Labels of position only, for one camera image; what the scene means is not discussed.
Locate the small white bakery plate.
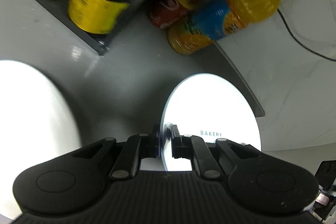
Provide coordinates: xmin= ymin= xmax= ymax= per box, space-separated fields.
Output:
xmin=160 ymin=73 xmax=261 ymax=171

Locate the white plate with flower pattern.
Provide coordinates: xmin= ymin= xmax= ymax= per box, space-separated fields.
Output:
xmin=1 ymin=60 xmax=81 ymax=223

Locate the black metal kitchen rack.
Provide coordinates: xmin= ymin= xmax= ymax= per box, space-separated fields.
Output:
xmin=0 ymin=0 xmax=211 ymax=57

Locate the orange juice bottle blue label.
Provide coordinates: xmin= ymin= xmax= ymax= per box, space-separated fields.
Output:
xmin=167 ymin=0 xmax=281 ymax=55

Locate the black power cable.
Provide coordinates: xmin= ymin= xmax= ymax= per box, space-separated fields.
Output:
xmin=224 ymin=0 xmax=336 ymax=62

